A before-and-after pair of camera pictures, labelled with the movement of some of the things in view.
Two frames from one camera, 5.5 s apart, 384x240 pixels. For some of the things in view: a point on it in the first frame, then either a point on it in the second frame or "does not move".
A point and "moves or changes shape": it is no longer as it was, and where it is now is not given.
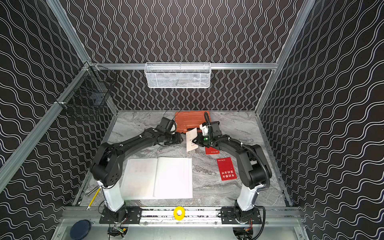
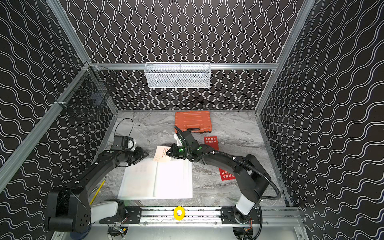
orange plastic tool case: (185, 119) does not move
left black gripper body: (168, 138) → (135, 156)
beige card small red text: (190, 135) moves or changes shape
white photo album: (157, 178) does not move
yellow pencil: (93, 199) does not move
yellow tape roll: (179, 217) does not move
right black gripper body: (204, 140) → (179, 152)
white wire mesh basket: (177, 75) does not move
